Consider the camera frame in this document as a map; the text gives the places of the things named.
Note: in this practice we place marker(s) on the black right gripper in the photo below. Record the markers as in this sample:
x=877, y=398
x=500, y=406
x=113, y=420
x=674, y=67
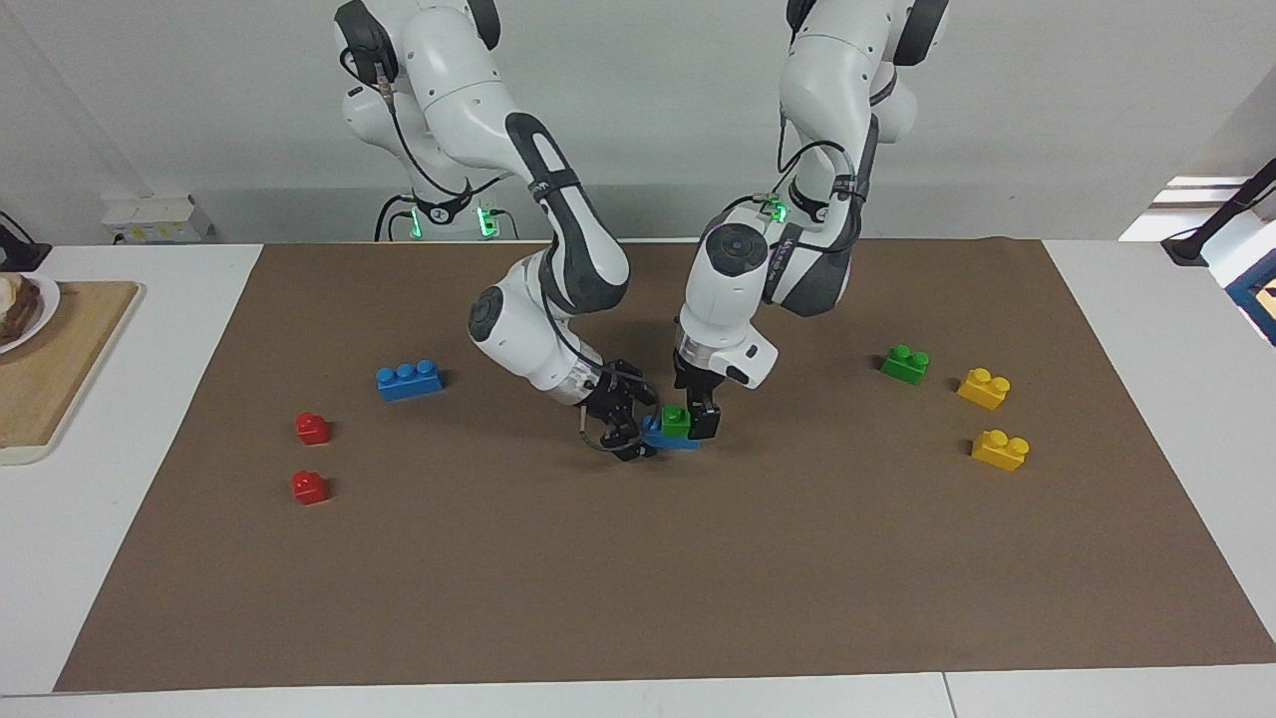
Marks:
x=616, y=397

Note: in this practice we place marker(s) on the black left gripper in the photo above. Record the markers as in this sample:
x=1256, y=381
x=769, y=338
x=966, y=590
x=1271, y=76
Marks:
x=698, y=382

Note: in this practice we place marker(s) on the green two-stud block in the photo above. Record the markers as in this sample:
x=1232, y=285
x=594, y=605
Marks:
x=904, y=366
x=676, y=423

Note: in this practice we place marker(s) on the blue three-stud block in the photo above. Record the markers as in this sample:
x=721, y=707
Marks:
x=670, y=442
x=410, y=382

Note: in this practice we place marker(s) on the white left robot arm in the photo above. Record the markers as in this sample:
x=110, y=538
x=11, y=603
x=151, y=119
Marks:
x=827, y=70

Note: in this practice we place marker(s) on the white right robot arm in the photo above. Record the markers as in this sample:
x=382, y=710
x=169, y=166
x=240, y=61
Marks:
x=469, y=110

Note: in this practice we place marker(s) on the yellow two-stud block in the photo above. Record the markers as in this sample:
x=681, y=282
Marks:
x=983, y=390
x=1000, y=452

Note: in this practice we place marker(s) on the red one-stud block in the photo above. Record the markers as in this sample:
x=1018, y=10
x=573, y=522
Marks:
x=312, y=430
x=309, y=489

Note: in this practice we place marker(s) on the brown paper mat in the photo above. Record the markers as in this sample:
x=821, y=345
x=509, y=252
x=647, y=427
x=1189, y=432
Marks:
x=638, y=568

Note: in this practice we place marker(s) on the white socket box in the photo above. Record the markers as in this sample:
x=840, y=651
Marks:
x=150, y=219

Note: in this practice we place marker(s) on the black slanted stand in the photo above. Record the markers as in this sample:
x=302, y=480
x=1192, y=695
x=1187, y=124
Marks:
x=1231, y=209

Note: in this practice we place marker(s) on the blue and yellow box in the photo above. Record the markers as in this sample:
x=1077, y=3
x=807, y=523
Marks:
x=1258, y=299

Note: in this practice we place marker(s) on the wooden cutting board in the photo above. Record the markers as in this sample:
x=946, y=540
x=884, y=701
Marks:
x=60, y=379

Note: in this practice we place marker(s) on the white plate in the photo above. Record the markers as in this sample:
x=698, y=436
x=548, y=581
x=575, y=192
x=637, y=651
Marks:
x=45, y=314

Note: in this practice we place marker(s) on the brown bread on plate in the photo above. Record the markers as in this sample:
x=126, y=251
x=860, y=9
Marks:
x=15, y=304

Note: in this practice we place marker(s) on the black clamp mount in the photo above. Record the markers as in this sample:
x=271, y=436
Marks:
x=22, y=254

